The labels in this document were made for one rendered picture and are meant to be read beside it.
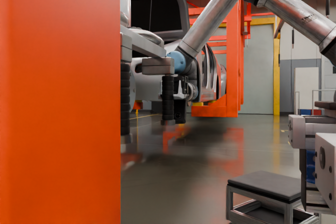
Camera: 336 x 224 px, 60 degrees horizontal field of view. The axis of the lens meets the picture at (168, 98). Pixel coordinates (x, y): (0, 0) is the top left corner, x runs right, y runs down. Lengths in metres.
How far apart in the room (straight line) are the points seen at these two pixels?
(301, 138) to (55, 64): 0.79
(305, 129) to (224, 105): 3.48
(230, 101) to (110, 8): 4.07
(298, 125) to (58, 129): 0.78
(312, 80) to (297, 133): 11.35
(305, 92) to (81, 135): 12.03
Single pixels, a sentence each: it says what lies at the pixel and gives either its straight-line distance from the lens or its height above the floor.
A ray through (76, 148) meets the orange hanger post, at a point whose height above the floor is 0.79.
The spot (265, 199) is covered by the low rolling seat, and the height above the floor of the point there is 0.29.
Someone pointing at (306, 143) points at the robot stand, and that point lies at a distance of 0.93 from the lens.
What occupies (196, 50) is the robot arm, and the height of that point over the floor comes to 0.99.
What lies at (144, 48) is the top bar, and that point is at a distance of 0.73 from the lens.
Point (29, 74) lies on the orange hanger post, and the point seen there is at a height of 0.85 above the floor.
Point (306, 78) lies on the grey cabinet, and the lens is 12.23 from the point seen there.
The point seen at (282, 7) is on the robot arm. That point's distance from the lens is 1.13.
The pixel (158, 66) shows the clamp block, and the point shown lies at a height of 0.92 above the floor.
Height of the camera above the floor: 0.84
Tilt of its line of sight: level
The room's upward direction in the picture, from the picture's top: straight up
